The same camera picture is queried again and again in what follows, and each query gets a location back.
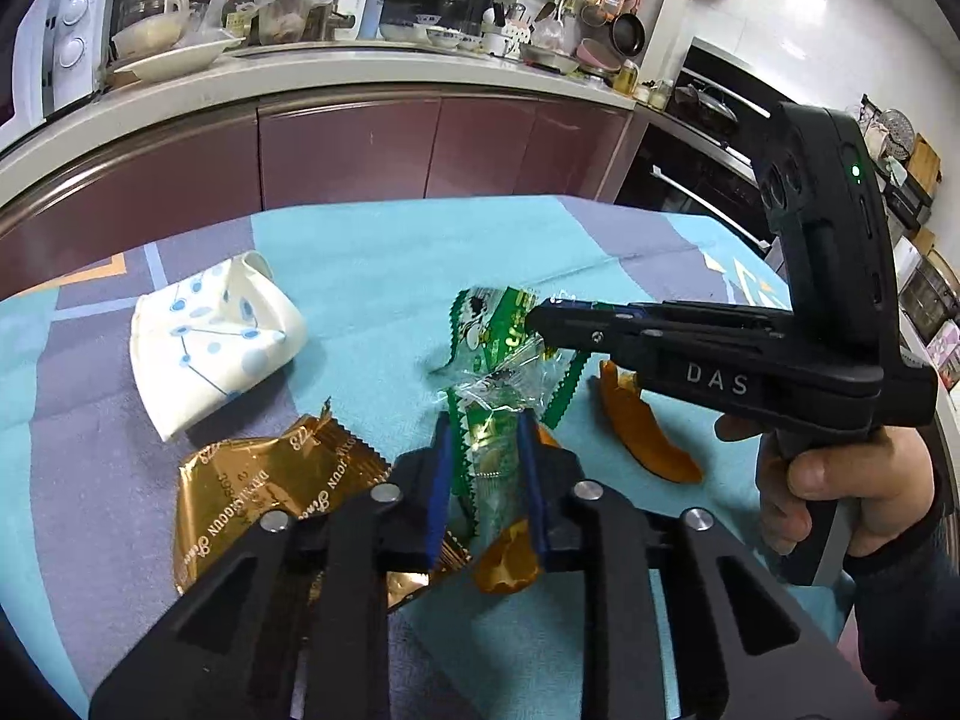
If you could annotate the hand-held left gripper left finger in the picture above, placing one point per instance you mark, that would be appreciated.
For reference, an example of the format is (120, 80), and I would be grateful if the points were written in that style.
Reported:
(442, 480)

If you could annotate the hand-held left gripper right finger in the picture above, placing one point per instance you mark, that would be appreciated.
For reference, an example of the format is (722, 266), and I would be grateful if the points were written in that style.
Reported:
(531, 480)

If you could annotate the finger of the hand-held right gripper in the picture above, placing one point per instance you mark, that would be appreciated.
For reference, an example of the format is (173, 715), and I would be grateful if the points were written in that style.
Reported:
(645, 352)
(675, 313)

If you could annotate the green snack wrapper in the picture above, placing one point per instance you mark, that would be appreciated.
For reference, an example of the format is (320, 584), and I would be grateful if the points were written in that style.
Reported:
(495, 330)

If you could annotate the gold foil wrapper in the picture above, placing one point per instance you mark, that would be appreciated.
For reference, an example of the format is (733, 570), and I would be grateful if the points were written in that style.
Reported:
(247, 472)

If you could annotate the white blue-patterned paper bag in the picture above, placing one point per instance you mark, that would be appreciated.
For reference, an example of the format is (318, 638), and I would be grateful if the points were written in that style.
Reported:
(210, 337)

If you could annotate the person's right forearm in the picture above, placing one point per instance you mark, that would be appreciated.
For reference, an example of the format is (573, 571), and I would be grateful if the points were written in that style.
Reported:
(915, 600)

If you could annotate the person's right hand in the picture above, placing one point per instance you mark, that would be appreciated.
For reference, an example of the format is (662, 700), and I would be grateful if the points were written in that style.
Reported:
(877, 472)

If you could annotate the orange peel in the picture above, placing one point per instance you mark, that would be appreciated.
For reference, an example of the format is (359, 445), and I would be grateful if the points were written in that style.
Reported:
(645, 442)
(510, 562)

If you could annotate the black built-in oven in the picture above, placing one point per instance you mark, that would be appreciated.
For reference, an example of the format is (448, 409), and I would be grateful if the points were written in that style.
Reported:
(675, 180)

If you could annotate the metal shelf rack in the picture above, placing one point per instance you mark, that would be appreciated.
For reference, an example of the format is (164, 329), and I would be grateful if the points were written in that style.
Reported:
(919, 165)

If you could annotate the black wok with lid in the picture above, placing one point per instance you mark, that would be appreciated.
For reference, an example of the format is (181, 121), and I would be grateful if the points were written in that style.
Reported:
(705, 105)

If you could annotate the black range hood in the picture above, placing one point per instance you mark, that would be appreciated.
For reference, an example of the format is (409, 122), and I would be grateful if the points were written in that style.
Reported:
(727, 67)

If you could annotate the teal and grey tablecloth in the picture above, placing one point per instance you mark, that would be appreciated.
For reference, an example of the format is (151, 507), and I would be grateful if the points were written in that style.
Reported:
(360, 255)

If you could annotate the pink bowls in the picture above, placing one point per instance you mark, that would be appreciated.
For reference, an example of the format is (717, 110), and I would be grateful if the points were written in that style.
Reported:
(594, 52)

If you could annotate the hanging black frying pan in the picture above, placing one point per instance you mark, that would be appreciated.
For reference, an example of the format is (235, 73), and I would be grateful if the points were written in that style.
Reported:
(628, 34)

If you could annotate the metal bowl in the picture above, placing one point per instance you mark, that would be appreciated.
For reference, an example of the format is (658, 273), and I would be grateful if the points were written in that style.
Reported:
(549, 58)

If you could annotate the white utensil holder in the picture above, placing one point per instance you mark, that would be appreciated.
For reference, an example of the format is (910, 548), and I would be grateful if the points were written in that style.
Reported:
(501, 37)

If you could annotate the kitchen counter with purple cabinets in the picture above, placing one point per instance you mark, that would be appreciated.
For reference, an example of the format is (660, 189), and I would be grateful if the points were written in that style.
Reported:
(337, 142)

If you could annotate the blue bottle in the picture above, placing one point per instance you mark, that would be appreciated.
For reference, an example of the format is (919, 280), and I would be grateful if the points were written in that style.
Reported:
(376, 11)

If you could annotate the white plate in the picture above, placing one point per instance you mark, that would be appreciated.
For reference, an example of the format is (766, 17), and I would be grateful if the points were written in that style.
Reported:
(172, 60)

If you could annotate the white microwave oven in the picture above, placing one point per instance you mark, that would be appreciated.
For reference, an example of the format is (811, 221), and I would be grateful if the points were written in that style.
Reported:
(52, 52)

